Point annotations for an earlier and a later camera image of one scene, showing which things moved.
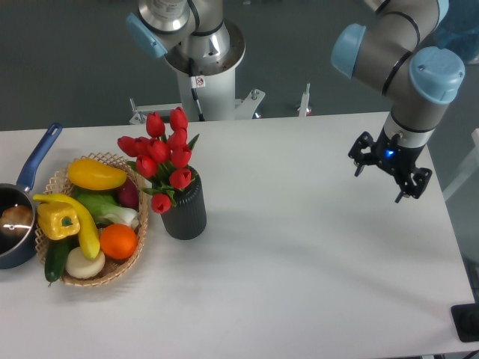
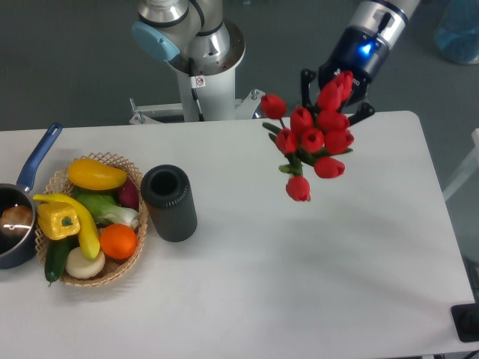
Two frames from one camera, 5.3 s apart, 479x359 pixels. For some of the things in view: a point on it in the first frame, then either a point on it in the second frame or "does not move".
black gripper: x=399 y=159 to x=358 y=51
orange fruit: x=118 y=241 does not move
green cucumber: x=56 y=256 does not move
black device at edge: x=465 y=318 does not move
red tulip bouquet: x=164 y=159 to x=317 y=140
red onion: x=129 y=194 does not move
